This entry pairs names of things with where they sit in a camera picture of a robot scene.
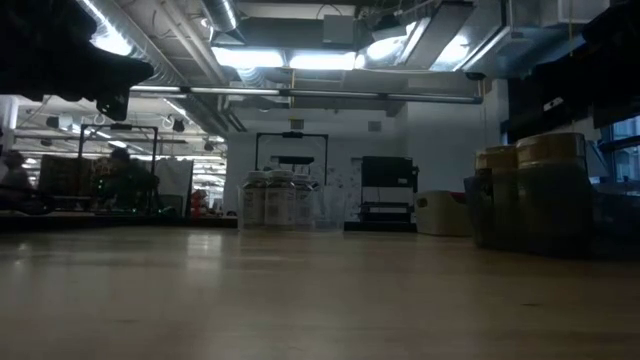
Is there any window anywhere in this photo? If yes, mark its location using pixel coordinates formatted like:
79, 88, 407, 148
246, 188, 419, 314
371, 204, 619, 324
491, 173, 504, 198
610, 115, 640, 184

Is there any clear plastic bin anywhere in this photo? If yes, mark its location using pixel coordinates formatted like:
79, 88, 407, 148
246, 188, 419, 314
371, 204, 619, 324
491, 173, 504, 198
236, 183, 347, 233

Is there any black station frame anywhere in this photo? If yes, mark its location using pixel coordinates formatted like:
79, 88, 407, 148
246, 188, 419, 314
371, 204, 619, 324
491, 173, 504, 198
77, 123, 160, 211
254, 131, 330, 174

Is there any person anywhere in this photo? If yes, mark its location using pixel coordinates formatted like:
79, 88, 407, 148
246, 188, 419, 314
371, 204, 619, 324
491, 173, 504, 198
0, 149, 32, 211
97, 147, 157, 214

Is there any fluorescent ceiling light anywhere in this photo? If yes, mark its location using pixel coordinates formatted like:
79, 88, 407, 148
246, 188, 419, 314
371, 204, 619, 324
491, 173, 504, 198
287, 49, 359, 71

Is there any rectangular metal ceiling duct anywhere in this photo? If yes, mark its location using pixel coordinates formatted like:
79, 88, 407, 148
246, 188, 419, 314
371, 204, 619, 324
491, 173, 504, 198
452, 0, 612, 80

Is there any grey ceiling box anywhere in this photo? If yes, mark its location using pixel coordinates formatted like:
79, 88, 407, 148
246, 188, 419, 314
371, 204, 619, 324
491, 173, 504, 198
322, 14, 357, 46

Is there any white panel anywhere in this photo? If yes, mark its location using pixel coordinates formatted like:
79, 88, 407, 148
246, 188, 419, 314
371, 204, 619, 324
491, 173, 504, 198
154, 158, 195, 219

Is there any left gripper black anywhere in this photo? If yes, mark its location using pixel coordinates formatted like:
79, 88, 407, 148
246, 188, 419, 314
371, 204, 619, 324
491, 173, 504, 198
0, 0, 155, 101

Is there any brown translucent plastic bin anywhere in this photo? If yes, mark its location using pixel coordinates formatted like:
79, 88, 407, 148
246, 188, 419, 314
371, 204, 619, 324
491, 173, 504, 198
463, 172, 640, 259

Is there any dark brown board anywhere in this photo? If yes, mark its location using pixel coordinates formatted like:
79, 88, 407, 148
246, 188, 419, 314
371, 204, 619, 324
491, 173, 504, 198
38, 154, 94, 196

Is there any black equipment cart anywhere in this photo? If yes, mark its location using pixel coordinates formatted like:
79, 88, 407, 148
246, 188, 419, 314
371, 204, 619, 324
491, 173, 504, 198
360, 155, 420, 232

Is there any grey horizontal ceiling pipe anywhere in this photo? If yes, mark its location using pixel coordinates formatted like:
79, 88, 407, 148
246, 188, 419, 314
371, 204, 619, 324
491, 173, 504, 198
127, 83, 484, 105

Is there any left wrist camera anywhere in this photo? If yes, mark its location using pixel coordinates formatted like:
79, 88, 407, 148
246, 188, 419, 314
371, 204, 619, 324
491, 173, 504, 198
97, 92, 126, 121

